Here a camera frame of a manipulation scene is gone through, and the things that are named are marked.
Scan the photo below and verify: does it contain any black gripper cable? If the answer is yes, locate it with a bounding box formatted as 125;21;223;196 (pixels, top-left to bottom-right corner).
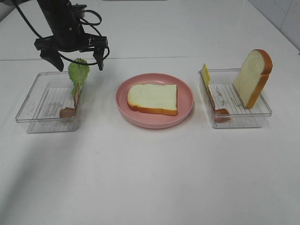
13;0;110;66

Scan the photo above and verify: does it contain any green lettuce leaf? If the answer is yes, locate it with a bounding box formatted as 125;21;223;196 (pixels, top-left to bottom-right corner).
68;62;90;89

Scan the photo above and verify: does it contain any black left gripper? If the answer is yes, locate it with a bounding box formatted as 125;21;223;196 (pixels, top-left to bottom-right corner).
34;14;108;72

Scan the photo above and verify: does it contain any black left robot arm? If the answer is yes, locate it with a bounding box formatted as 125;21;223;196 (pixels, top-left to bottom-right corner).
34;0;110;71

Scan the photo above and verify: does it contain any bread slice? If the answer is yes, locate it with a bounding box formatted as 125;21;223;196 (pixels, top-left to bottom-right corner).
127;84;178;116
233;49;273;109

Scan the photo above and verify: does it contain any yellow cheese slice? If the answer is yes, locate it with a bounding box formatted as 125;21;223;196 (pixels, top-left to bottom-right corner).
202;63;210;89

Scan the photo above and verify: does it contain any clear plastic tray left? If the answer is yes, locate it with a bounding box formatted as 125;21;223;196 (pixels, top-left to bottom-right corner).
15;72;86;134

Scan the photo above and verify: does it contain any clear plastic tray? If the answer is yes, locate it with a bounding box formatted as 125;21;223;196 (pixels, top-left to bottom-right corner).
15;72;86;134
198;68;272;128

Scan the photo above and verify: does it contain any clear plastic tray right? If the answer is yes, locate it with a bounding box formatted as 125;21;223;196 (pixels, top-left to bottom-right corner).
198;68;272;128

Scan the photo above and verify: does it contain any pink round plate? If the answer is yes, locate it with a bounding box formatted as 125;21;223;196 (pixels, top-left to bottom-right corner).
115;73;194;129

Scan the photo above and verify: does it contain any bacon strip tray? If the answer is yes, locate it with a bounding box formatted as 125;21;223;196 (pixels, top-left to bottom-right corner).
208;85;230;116
60;84;81;118

